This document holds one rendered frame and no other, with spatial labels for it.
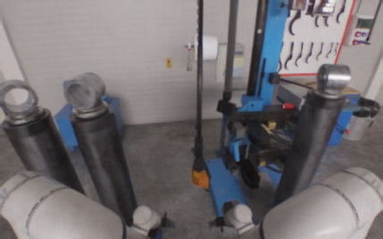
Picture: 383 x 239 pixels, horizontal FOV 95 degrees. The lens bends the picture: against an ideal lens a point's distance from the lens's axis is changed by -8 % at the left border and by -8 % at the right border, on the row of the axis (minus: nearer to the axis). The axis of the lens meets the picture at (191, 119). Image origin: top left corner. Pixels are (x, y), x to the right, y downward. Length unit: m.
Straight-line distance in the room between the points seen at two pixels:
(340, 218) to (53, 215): 0.53
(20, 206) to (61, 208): 0.10
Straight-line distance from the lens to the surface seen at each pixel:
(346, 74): 1.30
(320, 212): 0.45
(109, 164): 1.10
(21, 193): 0.54
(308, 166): 1.51
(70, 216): 0.44
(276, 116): 1.95
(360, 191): 0.53
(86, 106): 0.97
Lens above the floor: 1.89
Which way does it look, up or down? 30 degrees down
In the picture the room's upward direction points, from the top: 1 degrees counter-clockwise
